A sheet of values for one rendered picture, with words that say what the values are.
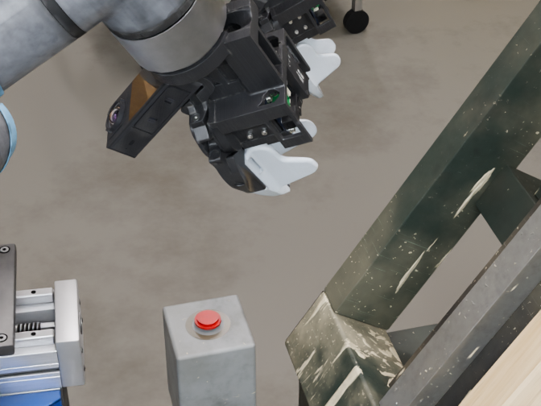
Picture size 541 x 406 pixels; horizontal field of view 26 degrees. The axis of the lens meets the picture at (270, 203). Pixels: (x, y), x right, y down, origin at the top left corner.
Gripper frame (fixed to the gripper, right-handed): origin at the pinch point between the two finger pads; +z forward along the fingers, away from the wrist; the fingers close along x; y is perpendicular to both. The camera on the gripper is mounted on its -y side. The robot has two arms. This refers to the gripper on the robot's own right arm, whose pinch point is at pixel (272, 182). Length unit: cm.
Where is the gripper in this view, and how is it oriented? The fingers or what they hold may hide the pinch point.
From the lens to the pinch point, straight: 98.5
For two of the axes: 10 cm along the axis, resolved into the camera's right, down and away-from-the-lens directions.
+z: 4.1, 4.9, 7.7
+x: -0.1, -8.4, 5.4
